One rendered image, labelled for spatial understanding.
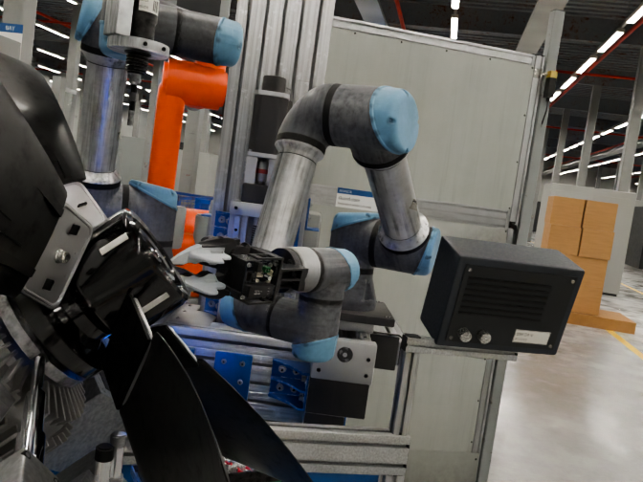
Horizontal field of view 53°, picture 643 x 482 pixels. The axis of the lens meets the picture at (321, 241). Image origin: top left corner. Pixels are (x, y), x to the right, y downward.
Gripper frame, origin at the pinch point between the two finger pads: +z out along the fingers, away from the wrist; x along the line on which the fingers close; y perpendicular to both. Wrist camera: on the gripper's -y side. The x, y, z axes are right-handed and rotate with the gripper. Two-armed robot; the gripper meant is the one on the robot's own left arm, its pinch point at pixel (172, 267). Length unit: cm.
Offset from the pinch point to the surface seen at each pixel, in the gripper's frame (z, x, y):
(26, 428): 30.4, 5.0, 25.8
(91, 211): 16.7, -8.4, 6.0
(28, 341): 25.6, 2.8, 14.2
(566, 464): -300, 122, -24
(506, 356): -67, 13, 21
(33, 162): 28.8, -14.6, 17.1
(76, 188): 17.5, -10.4, 3.4
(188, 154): -662, 59, -893
